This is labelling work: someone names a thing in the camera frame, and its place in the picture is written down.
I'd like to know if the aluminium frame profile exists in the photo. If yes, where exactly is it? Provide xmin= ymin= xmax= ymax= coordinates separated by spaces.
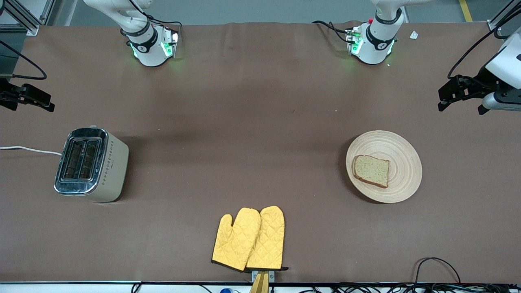
xmin=487 ymin=0 xmax=521 ymax=31
xmin=0 ymin=0 xmax=55 ymax=36

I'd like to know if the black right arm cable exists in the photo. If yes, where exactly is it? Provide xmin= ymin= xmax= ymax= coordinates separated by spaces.
xmin=0 ymin=41 xmax=48 ymax=80

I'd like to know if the white toaster power cord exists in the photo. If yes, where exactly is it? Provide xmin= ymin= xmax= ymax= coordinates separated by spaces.
xmin=0 ymin=146 xmax=62 ymax=156

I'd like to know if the grey metal bracket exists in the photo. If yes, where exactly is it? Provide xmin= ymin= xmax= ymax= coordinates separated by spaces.
xmin=252 ymin=270 xmax=275 ymax=284

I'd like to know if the beige chrome two-slot toaster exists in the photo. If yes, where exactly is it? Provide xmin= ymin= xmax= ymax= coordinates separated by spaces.
xmin=54 ymin=125 xmax=129 ymax=203

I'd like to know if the black cable tangle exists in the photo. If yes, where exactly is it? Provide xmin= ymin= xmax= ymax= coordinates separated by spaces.
xmin=299 ymin=284 xmax=521 ymax=293

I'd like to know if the brown bread slice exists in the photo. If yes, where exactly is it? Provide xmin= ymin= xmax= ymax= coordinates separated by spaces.
xmin=352 ymin=155 xmax=390 ymax=189

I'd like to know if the black left base cable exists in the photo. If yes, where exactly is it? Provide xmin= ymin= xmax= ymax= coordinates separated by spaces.
xmin=313 ymin=20 xmax=355 ymax=44

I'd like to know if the round wooden plate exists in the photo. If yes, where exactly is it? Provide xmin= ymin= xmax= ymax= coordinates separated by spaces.
xmin=346 ymin=130 xmax=423 ymax=204

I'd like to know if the black base cable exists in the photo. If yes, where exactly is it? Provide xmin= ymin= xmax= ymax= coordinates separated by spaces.
xmin=313 ymin=20 xmax=355 ymax=44
xmin=128 ymin=0 xmax=184 ymax=30

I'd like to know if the black looped cable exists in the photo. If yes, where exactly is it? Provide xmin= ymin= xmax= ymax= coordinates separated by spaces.
xmin=414 ymin=257 xmax=462 ymax=284

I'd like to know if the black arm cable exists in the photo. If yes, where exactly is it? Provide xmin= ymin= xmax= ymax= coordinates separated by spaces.
xmin=447 ymin=8 xmax=521 ymax=80
xmin=0 ymin=41 xmax=48 ymax=80

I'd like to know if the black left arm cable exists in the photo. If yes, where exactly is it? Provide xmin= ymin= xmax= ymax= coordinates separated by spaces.
xmin=447 ymin=8 xmax=521 ymax=80

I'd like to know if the brown table cover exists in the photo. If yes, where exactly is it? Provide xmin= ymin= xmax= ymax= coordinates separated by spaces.
xmin=0 ymin=20 xmax=521 ymax=284

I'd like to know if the yellow quilted oven mitt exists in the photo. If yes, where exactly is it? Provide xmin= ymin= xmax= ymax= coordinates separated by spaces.
xmin=245 ymin=206 xmax=289 ymax=271
xmin=211 ymin=208 xmax=261 ymax=272

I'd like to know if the black right base cable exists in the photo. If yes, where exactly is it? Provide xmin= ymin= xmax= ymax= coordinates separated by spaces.
xmin=128 ymin=0 xmax=184 ymax=30

